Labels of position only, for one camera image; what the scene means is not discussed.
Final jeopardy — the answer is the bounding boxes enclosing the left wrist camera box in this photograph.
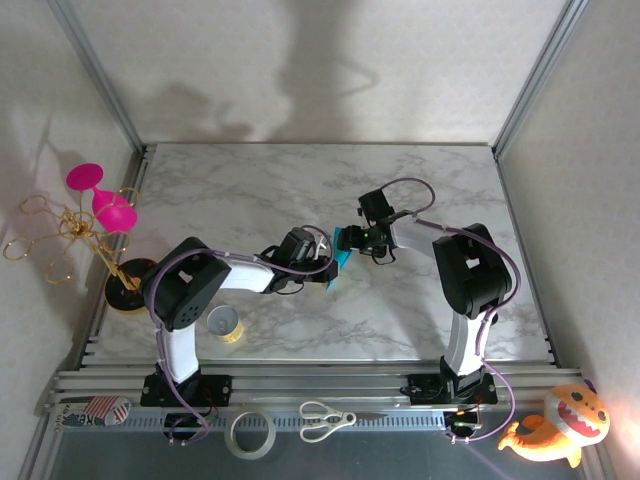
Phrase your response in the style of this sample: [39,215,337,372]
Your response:
[277,227,329,262]

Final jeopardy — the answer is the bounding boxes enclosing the white handled scissors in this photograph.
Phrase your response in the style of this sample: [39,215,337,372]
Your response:
[298,400,389,444]

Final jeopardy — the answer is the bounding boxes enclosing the flag print pouch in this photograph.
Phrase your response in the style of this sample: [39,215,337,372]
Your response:
[59,394,133,428]

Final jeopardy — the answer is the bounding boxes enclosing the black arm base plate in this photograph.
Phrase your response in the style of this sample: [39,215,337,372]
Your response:
[407,372,499,406]
[139,373,234,408]

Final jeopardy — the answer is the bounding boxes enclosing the aluminium side rail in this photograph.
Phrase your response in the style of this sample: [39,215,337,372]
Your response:
[74,143,154,369]
[494,149,559,365]

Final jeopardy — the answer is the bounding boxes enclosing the blue paper sheet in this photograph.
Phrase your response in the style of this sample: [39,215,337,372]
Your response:
[324,225,359,293]

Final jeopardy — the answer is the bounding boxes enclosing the gold wire glass rack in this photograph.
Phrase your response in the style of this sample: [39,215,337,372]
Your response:
[2,187,157,316]

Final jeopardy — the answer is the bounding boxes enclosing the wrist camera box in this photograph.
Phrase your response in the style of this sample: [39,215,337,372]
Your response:
[358,189,394,224]
[277,227,329,262]

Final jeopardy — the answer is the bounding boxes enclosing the aluminium frame post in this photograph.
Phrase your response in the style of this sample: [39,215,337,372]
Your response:
[492,0,592,157]
[46,0,150,154]

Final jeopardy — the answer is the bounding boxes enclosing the clear tape roll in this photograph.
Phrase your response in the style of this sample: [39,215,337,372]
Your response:
[224,409,277,461]

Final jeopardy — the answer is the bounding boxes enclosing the pink plastic wine glass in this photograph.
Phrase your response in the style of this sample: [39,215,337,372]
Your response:
[67,163,139,234]

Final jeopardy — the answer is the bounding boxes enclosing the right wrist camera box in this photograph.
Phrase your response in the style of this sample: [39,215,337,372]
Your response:
[358,189,394,224]

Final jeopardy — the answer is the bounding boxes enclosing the aluminium mounting rail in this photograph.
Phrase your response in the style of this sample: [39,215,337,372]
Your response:
[42,363,585,417]

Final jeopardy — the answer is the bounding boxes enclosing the perforated metal cable tray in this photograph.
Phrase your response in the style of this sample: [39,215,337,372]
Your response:
[58,410,447,432]

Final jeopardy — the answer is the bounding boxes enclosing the orange shark plush toy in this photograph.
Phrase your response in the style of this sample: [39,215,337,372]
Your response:
[498,382,612,469]

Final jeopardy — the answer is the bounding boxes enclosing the black controller box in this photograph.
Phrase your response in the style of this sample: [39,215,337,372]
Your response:
[163,412,211,432]
[444,408,484,434]

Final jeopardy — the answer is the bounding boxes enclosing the tin can with yellow label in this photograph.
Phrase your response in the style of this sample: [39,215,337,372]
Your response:
[206,305,246,345]

